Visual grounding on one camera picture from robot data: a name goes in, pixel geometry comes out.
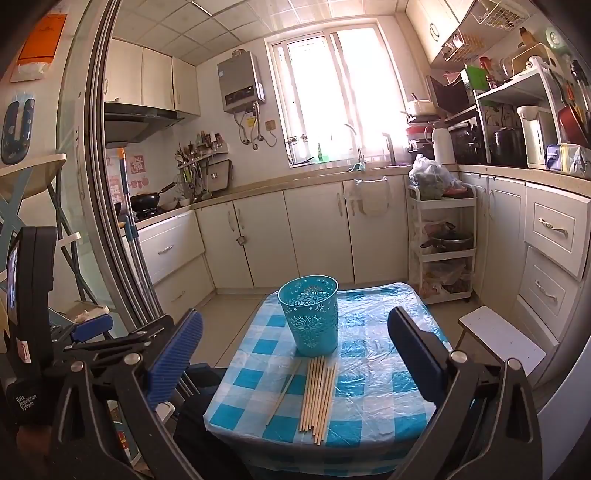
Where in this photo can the blue curved wall hanger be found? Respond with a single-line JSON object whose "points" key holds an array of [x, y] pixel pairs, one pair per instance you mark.
{"points": [[16, 134]]}

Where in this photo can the cream upper cabinets above shelf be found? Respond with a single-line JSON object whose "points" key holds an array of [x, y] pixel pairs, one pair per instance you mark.
{"points": [[434, 23]]}

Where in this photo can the orange paper bag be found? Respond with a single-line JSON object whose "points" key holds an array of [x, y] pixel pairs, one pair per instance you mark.
{"points": [[41, 44]]}

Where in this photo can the sliding door frame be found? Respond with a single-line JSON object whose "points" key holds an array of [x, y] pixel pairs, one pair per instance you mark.
{"points": [[99, 138]]}

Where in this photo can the grey wall water heater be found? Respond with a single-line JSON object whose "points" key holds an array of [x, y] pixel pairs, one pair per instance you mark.
{"points": [[240, 83]]}

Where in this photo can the range hood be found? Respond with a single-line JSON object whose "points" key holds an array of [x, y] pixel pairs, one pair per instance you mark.
{"points": [[129, 120]]}

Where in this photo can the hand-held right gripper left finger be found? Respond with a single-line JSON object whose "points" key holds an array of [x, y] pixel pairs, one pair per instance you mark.
{"points": [[178, 350]]}

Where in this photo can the bundle of wooden chopsticks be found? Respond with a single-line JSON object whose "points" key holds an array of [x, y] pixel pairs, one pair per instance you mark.
{"points": [[318, 397]]}

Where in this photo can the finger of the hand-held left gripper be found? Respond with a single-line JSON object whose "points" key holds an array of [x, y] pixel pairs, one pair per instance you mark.
{"points": [[92, 328], [134, 339]]}

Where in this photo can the cream cabinets under window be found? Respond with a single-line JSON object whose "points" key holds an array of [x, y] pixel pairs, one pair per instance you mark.
{"points": [[300, 230]]}

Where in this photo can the cream cabinet with side drawers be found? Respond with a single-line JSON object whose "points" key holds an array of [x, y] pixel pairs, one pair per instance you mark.
{"points": [[545, 235]]}

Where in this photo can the blue and yellow package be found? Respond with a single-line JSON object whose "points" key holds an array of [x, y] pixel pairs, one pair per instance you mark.
{"points": [[565, 159]]}

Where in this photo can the small white wooden stool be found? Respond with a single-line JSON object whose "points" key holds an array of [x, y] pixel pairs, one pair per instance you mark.
{"points": [[501, 334]]}

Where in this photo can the white thermos jug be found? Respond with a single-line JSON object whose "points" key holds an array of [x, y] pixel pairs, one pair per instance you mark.
{"points": [[444, 145]]}

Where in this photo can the cream upper cabinets beside hood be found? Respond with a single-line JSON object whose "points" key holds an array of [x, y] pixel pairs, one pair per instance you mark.
{"points": [[152, 78]]}

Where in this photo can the hanging metal tray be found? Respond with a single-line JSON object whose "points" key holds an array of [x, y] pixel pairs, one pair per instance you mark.
{"points": [[219, 175]]}

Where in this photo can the blue checkered plastic tablecloth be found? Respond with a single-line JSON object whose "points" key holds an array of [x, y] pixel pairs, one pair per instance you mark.
{"points": [[369, 332]]}

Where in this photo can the cream cabinet with stove drawers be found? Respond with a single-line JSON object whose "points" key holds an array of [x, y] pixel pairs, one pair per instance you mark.
{"points": [[171, 258]]}

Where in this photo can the black cooking pot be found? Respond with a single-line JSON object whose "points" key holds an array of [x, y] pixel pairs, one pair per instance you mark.
{"points": [[508, 147]]}

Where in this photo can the white door-mounted bag holder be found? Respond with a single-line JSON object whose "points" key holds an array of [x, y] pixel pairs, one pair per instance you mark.
{"points": [[374, 198]]}

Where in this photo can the dark pot with lid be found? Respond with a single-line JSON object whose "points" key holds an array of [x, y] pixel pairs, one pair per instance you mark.
{"points": [[448, 239]]}

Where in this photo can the teal perforated utensil holder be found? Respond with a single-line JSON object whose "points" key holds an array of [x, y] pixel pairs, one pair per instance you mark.
{"points": [[311, 323]]}

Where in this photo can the single pale chopstick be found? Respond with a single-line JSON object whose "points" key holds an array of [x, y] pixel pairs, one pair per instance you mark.
{"points": [[284, 392]]}

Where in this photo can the white and blue folding shelf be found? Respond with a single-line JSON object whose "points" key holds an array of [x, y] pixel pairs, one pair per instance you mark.
{"points": [[27, 164]]}

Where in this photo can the kitchen window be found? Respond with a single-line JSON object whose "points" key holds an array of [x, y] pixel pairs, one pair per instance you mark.
{"points": [[337, 92]]}

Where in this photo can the white countertop shelf rack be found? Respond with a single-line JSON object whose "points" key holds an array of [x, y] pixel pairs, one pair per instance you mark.
{"points": [[521, 81]]}

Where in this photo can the metal sink faucet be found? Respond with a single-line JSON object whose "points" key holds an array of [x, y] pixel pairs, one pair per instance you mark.
{"points": [[391, 147]]}

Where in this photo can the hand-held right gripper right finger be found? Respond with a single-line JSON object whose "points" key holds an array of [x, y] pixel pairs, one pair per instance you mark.
{"points": [[413, 350]]}

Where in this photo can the wall rack with utensils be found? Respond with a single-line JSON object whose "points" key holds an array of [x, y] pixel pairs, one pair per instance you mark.
{"points": [[194, 159]]}

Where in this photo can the black wok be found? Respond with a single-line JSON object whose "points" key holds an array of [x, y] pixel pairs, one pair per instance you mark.
{"points": [[145, 199]]}

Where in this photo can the white electric kettle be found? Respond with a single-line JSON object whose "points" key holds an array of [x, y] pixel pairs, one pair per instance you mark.
{"points": [[535, 136]]}

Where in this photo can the plastic bag of vegetables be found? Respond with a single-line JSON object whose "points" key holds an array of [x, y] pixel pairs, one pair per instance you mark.
{"points": [[431, 177]]}

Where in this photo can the red pan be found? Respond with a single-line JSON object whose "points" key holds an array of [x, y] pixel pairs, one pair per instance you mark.
{"points": [[572, 124]]}

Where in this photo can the white tiered rolling cart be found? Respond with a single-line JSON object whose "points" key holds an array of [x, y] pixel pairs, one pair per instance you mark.
{"points": [[445, 203]]}

